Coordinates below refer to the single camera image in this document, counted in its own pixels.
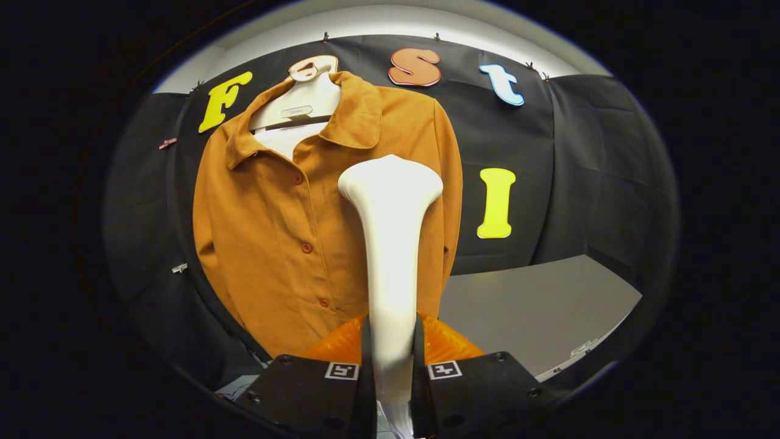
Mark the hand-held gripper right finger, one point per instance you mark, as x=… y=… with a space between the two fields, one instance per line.
x=418 y=378

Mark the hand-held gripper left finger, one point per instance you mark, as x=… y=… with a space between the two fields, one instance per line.
x=368 y=378

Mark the white garment steamer head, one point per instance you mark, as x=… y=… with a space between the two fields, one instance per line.
x=390 y=244

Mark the orange button-up shirt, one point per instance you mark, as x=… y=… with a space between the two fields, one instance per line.
x=274 y=231

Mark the grey cabinet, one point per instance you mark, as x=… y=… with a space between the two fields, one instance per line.
x=536 y=311

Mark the silver clip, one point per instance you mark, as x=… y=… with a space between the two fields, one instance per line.
x=179 y=267

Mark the black backdrop cloth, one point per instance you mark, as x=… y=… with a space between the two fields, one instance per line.
x=585 y=164

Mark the white mannequin torso form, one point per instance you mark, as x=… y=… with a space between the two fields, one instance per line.
x=298 y=100

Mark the pink clip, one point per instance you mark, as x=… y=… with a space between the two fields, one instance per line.
x=167 y=143

